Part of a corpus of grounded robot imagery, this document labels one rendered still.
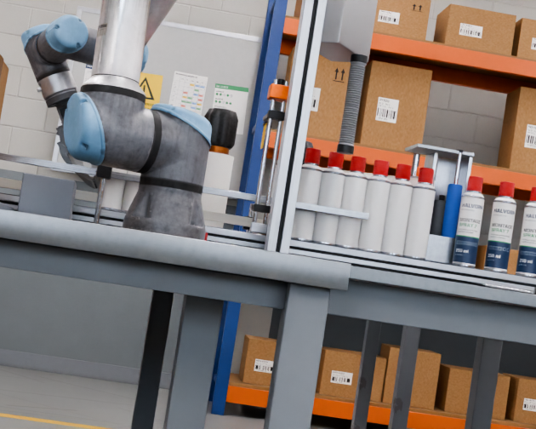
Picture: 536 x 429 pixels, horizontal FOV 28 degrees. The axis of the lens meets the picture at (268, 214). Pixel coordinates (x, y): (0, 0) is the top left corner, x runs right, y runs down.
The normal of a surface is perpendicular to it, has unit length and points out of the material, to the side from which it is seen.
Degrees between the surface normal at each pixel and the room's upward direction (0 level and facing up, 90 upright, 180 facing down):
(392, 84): 90
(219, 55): 90
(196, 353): 90
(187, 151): 90
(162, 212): 72
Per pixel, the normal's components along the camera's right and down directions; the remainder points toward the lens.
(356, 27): 0.88, 0.11
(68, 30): 0.52, -0.19
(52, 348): 0.10, -0.04
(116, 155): 0.28, 0.67
